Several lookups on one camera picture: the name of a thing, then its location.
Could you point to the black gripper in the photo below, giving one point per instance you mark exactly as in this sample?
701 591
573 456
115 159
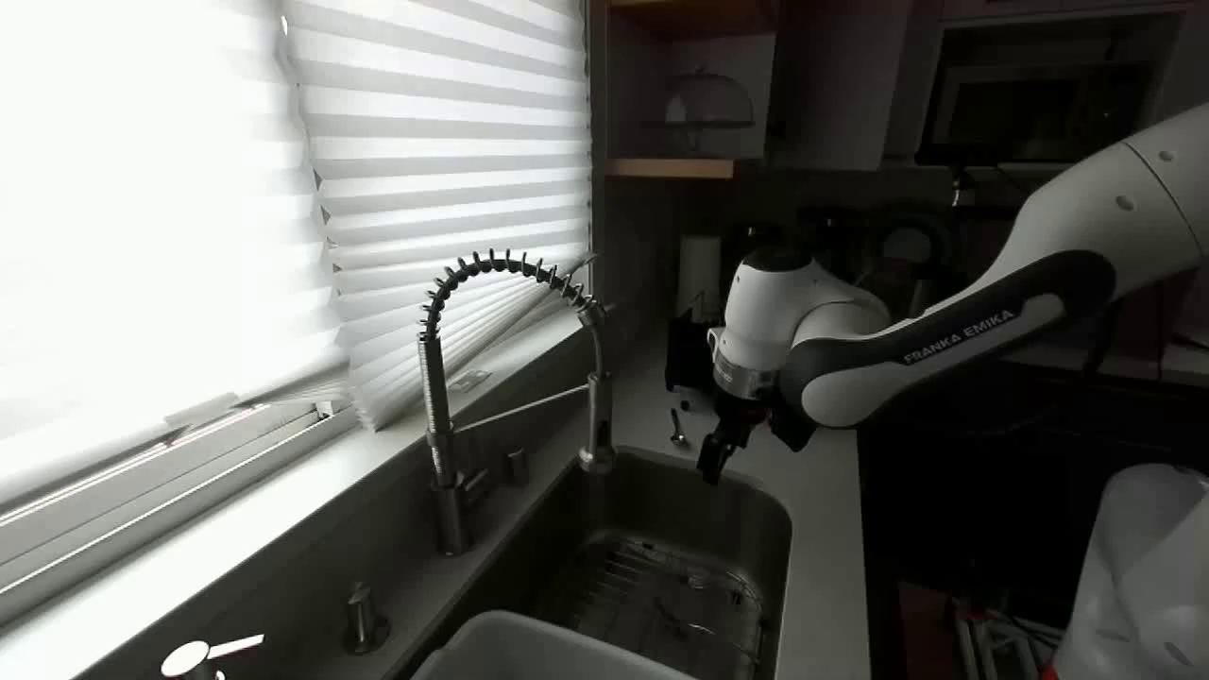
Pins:
741 416

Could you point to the silver spoon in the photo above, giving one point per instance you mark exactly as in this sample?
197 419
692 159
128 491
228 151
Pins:
682 427

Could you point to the chrome spring neck faucet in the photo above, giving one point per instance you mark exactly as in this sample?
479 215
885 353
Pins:
438 427

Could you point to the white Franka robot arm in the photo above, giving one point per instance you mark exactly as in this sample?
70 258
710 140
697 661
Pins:
1109 212

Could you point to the stainless steel sink basin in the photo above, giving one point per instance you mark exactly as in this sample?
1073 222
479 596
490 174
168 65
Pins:
655 505

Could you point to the black utensil holder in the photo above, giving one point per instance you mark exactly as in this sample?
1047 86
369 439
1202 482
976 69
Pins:
689 353

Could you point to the white plastic wash tub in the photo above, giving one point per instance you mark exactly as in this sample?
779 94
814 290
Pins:
542 650

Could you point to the soap dispenser pump bottle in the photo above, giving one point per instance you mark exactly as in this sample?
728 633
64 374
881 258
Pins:
364 618

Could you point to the white pleated window blind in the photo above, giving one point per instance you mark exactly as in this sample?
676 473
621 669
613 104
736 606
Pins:
438 162
137 212

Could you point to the white plastic jug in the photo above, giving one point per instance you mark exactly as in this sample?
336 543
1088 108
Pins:
1136 580

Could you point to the dark microwave oven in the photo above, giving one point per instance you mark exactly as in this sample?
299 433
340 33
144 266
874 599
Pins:
1042 94

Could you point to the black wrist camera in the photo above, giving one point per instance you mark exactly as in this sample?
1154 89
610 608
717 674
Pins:
796 424

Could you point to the wooden wall shelf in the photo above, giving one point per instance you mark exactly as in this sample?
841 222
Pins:
665 167

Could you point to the white window frame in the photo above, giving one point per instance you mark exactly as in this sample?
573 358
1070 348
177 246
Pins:
127 505

